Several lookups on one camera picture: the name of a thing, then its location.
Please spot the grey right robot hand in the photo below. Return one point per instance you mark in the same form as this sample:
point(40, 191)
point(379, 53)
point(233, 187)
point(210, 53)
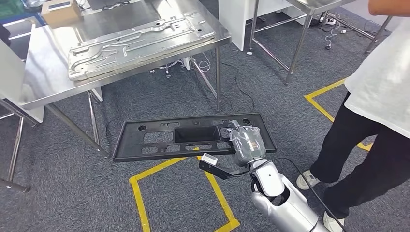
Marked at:
point(248, 145)

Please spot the black plastic panel part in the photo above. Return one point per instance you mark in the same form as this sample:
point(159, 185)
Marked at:
point(197, 134)

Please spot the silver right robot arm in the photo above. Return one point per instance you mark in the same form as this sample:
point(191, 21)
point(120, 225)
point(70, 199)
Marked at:
point(288, 211)

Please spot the stainless steel workbench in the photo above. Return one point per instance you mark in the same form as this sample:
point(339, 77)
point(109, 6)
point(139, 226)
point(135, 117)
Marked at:
point(48, 80)

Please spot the yellow floor tape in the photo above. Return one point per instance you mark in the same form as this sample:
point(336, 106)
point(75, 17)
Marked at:
point(320, 110)

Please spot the stainless steel table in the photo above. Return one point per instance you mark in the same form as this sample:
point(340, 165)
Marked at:
point(298, 48)

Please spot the stamped metal plate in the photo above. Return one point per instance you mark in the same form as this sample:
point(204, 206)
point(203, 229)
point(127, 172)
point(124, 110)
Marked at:
point(144, 41)

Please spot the white power strip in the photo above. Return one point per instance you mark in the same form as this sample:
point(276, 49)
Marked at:
point(330, 21)

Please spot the cardboard box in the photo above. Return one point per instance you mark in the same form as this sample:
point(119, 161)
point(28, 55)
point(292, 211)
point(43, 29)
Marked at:
point(61, 17)

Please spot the smartphone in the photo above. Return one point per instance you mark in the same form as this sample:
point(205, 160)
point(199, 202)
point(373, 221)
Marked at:
point(59, 5)

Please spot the green plastic crate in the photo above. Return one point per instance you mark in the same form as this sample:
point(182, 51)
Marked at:
point(9, 8)

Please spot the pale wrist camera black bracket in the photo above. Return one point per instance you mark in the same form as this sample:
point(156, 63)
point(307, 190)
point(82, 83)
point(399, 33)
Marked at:
point(209, 159)

